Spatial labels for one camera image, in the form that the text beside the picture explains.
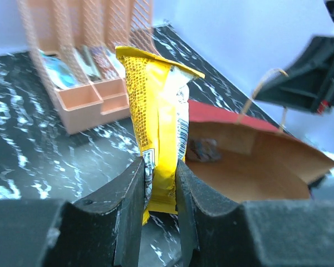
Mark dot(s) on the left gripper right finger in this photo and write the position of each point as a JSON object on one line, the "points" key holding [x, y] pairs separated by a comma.
{"points": [[216, 231]]}

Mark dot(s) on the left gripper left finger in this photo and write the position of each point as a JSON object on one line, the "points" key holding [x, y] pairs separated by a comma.
{"points": [[101, 229]]}

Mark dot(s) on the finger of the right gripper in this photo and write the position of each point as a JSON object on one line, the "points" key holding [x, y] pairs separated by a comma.
{"points": [[309, 83]]}

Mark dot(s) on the red paper bag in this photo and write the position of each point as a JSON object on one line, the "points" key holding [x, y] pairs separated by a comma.
{"points": [[258, 160]]}

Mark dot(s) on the pink desk organizer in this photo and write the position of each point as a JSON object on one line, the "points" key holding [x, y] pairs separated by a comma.
{"points": [[84, 34]]}

